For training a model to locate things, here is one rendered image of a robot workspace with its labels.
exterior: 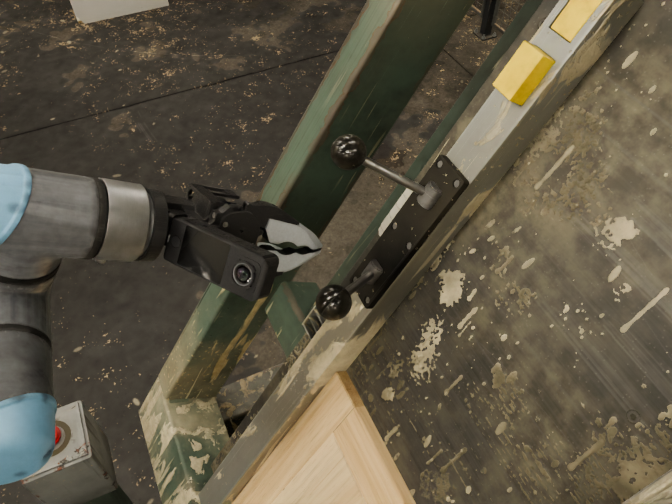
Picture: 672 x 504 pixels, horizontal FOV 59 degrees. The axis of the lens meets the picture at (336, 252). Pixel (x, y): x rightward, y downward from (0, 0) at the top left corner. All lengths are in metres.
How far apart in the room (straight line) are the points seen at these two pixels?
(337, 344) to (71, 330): 1.84
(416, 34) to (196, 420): 0.79
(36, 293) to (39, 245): 0.07
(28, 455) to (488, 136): 0.50
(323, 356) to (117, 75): 3.10
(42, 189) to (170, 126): 2.75
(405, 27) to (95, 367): 1.88
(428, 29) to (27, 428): 0.63
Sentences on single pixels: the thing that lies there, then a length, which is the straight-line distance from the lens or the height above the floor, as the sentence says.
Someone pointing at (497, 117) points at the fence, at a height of 1.57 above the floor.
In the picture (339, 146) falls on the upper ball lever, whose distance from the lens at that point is 0.62.
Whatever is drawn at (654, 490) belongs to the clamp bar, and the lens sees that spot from 0.52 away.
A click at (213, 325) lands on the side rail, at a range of 1.05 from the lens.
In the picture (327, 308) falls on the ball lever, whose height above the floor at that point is 1.45.
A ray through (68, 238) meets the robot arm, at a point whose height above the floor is 1.57.
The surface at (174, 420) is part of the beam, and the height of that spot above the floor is 0.90.
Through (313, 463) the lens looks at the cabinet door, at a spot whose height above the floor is 1.13.
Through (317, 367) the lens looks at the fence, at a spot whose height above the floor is 1.24.
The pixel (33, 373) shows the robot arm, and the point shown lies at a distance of 0.55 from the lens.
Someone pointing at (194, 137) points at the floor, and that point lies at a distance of 3.18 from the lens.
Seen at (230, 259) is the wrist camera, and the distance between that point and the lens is 0.56.
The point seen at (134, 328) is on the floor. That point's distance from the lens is 2.44.
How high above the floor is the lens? 1.95
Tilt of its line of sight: 50 degrees down
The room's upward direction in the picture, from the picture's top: straight up
